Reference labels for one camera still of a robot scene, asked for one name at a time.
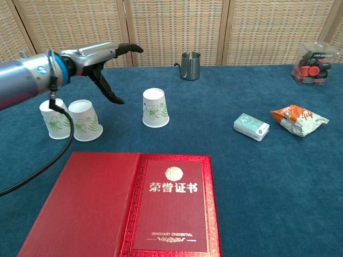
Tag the blue table cloth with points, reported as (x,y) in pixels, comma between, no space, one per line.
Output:
(203,128)

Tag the red honorary certificate folder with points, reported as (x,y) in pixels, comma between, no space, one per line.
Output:
(120,208)

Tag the clear box with red parts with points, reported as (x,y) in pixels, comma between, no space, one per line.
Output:
(312,67)

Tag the woven wooden folding screen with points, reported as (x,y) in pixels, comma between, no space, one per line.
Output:
(174,29)

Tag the green white tissue pack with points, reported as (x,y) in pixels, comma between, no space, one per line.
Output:
(250,127)

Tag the orange white snack bag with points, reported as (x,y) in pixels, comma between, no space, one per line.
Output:
(300,120)

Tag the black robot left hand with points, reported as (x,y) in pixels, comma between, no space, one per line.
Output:
(91,57)

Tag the white floral paper cup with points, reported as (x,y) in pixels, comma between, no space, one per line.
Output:
(155,109)
(55,123)
(84,123)

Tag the steel milk pitcher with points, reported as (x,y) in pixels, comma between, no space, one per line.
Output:
(190,67)

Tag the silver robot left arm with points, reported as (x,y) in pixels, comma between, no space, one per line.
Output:
(21,77)

